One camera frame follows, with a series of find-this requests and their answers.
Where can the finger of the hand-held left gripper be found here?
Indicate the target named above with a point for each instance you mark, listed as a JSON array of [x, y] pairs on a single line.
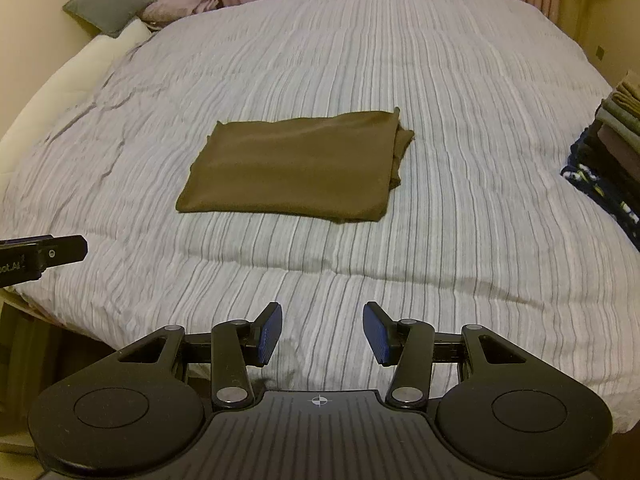
[[67, 250]]

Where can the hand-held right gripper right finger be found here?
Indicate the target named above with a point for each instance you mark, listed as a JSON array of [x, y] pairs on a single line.
[[377, 336]]

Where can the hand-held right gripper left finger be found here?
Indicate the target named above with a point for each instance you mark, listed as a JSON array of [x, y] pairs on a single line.
[[267, 336]]

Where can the brown garment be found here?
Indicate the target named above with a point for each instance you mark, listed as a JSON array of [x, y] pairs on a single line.
[[295, 170]]

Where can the stack of folded clothes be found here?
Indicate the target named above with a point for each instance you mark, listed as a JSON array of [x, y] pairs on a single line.
[[622, 120]]

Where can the cream pillow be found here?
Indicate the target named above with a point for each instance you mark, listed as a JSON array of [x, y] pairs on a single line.
[[75, 75]]

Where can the beige padded headboard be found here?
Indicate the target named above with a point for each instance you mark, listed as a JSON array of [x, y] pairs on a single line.
[[40, 35]]

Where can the white striped bed blanket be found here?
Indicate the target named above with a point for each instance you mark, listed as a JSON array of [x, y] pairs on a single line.
[[450, 110]]

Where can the grey pillow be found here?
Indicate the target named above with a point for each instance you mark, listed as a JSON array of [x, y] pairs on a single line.
[[102, 5]]

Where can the dark blue printed blanket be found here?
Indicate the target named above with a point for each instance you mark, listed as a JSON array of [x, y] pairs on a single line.
[[607, 190]]

